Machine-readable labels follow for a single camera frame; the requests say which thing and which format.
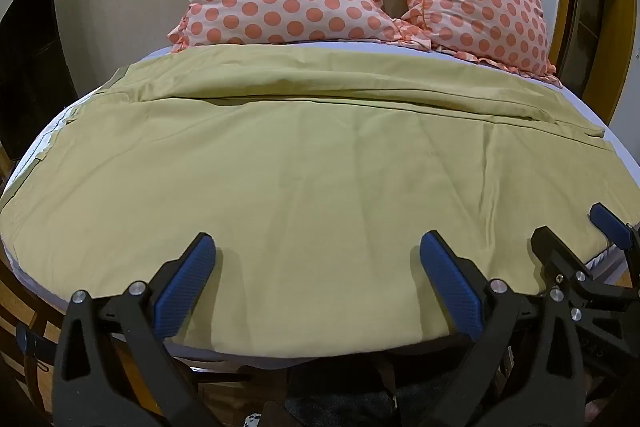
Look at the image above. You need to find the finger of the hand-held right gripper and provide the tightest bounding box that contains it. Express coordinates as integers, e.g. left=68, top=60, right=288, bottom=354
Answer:
left=531, top=226, right=592, bottom=304
left=588, top=203, right=640, bottom=259

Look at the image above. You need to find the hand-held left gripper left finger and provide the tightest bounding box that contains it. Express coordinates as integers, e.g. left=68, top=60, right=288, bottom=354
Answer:
left=52, top=232, right=221, bottom=427

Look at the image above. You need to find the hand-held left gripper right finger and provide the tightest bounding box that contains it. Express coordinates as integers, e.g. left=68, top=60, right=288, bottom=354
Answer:
left=419, top=230, right=589, bottom=427

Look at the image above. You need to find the olive green bed sheet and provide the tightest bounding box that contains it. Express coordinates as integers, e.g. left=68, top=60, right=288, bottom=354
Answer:
left=0, top=44, right=619, bottom=359

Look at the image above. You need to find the bed with white sheet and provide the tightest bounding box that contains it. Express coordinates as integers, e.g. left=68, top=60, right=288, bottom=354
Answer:
left=0, top=39, right=640, bottom=370

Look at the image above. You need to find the dark window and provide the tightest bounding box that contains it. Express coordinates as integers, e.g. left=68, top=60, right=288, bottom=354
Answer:
left=0, top=0, right=77, bottom=160

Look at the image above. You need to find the wooden bed frame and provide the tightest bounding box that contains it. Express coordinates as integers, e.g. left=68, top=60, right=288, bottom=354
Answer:
left=0, top=252, right=253, bottom=427

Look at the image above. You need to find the yellow door frame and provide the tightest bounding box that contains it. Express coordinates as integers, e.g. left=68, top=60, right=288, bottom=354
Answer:
left=487, top=0, right=640, bottom=130

